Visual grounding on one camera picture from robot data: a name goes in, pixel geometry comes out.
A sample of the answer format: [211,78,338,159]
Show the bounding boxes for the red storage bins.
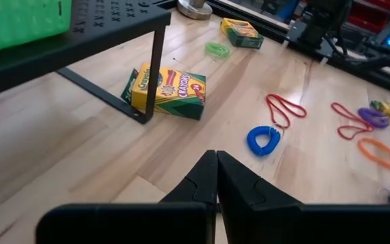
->
[347,0,390,35]

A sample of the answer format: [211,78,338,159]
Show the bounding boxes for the white globe lamp brass base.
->
[176,0,213,20]

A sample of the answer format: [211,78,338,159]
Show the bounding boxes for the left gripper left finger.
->
[35,149,219,244]

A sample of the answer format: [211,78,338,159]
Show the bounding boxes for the black perforated metal shelf riser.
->
[0,0,172,125]

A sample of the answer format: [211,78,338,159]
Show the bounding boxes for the red rubber band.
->
[330,101,374,141]
[265,94,308,129]

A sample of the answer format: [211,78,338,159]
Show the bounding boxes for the green plastic basket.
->
[0,0,73,57]

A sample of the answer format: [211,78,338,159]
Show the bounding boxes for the orange rubber band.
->
[357,137,390,172]

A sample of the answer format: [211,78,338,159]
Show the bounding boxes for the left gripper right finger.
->
[217,150,390,244]

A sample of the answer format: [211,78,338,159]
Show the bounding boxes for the purple coil wristband keychain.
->
[357,106,390,129]

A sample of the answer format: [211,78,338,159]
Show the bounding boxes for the blue coil wristband keychain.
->
[246,123,286,157]

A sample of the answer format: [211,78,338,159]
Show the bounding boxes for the green coil wristband keychain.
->
[204,41,232,60]

